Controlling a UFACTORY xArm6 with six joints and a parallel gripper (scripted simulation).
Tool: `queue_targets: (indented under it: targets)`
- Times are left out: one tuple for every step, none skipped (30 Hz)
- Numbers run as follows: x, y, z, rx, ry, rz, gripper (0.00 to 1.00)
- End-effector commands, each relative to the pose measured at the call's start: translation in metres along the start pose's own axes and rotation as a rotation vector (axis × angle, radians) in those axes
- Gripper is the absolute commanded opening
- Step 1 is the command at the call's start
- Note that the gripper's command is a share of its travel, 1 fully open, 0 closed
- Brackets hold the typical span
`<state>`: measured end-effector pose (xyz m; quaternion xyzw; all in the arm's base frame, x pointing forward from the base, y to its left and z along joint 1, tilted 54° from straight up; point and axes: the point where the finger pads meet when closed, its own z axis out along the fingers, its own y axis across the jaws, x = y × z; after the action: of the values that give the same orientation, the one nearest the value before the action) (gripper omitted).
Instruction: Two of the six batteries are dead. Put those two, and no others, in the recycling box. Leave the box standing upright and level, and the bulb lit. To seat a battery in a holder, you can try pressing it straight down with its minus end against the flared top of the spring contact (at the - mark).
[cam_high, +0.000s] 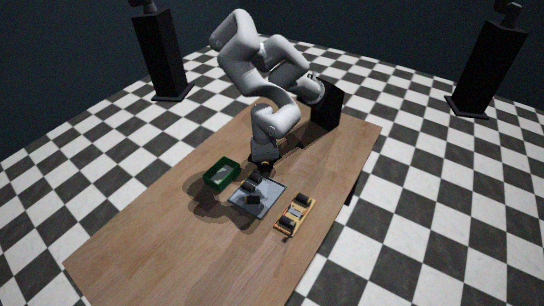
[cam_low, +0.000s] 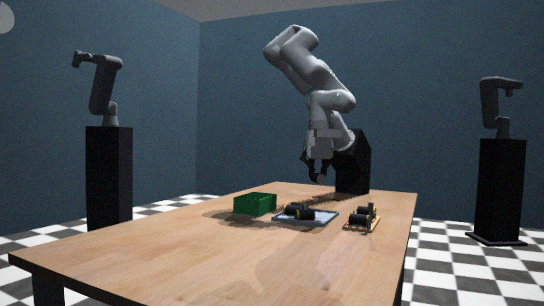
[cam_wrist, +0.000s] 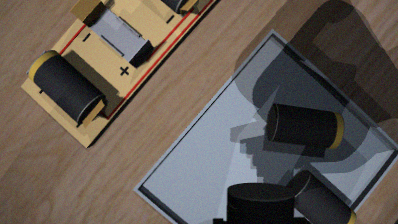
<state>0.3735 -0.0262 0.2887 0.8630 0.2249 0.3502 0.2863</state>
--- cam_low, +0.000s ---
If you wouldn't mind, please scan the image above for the green open box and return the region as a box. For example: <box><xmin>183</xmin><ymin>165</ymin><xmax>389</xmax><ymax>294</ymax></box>
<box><xmin>233</xmin><ymin>192</ymin><xmax>277</xmax><ymax>218</ymax></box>

